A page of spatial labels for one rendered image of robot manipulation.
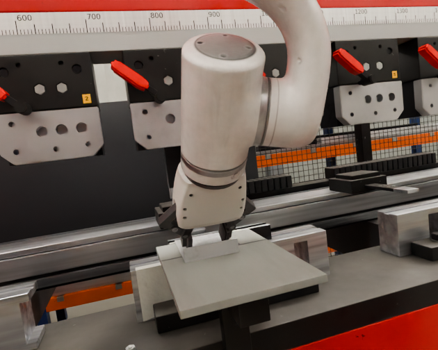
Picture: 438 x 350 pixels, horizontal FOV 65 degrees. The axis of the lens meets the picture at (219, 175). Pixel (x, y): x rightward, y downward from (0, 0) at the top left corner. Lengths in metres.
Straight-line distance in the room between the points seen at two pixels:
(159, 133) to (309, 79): 0.31
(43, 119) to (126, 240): 0.40
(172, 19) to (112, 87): 4.25
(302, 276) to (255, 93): 0.22
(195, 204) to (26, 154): 0.28
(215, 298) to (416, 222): 0.58
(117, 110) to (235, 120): 0.81
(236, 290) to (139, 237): 0.50
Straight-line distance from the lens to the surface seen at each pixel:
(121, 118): 1.14
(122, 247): 0.89
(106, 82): 4.89
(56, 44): 0.62
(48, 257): 0.91
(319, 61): 0.36
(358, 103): 0.75
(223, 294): 0.41
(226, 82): 0.33
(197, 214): 0.47
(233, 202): 0.48
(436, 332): 0.80
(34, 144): 0.60
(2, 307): 0.67
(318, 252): 0.74
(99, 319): 0.72
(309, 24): 0.36
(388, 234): 0.87
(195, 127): 0.37
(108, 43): 0.62
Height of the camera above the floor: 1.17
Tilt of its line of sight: 5 degrees down
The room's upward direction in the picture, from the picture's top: 7 degrees counter-clockwise
